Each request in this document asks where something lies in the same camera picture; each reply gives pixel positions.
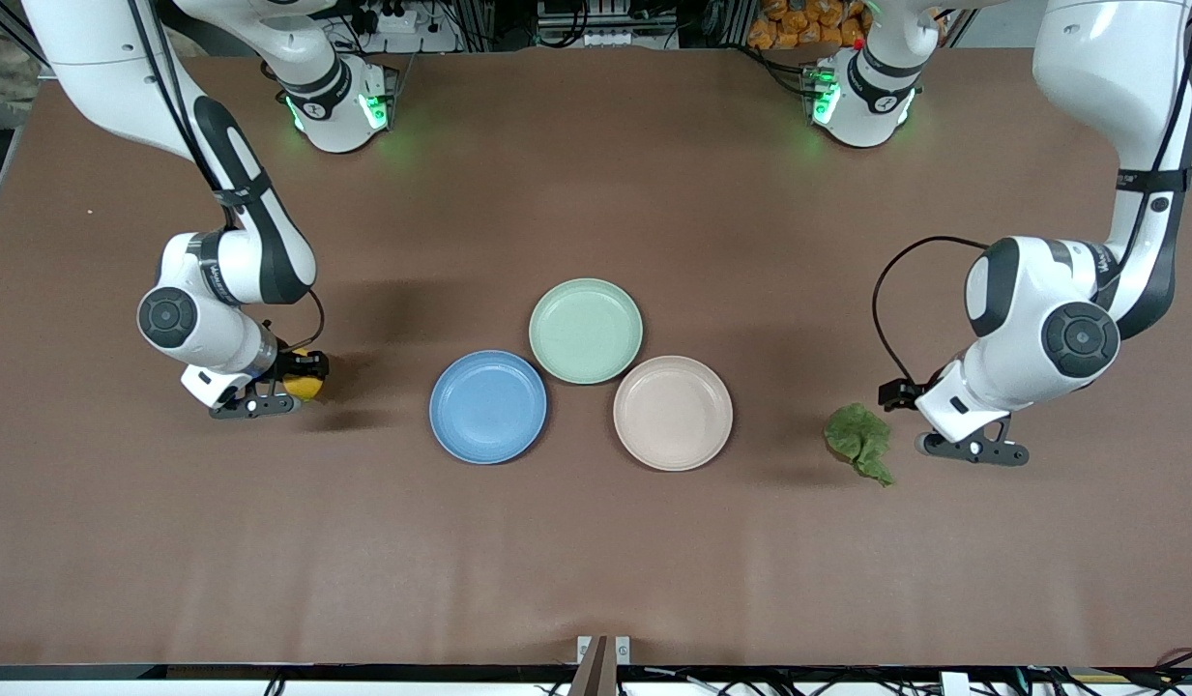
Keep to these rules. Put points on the green lettuce leaf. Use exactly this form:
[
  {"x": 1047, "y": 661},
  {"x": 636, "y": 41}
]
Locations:
[{"x": 858, "y": 440}]

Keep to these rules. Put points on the grey electronics box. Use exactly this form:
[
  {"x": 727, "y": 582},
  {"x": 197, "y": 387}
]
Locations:
[{"x": 605, "y": 24}]

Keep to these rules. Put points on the white power strip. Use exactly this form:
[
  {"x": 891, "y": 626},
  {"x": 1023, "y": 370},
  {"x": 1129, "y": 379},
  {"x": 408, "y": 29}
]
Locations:
[{"x": 402, "y": 24}]

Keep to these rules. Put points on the blue plate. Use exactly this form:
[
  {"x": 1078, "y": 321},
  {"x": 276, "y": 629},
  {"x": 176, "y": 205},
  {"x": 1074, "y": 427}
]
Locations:
[{"x": 488, "y": 407}]

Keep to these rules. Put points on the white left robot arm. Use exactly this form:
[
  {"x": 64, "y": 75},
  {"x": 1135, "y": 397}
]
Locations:
[{"x": 1108, "y": 77}]

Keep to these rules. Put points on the metal mount bracket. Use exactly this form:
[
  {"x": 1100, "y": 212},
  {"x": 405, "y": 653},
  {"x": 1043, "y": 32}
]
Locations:
[{"x": 596, "y": 667}]

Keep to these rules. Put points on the yellow lemon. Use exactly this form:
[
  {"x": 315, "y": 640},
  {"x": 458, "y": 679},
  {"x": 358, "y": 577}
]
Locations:
[{"x": 305, "y": 390}]

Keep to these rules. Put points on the beige plate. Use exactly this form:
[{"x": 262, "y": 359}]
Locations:
[{"x": 673, "y": 413}]

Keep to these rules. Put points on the orange snack bags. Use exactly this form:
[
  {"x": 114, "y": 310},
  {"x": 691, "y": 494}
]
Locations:
[{"x": 808, "y": 24}]

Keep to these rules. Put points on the light green plate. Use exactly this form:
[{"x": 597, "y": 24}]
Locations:
[{"x": 586, "y": 331}]

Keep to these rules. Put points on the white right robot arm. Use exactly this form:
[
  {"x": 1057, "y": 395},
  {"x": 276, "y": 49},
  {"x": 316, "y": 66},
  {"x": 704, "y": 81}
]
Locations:
[{"x": 102, "y": 77}]

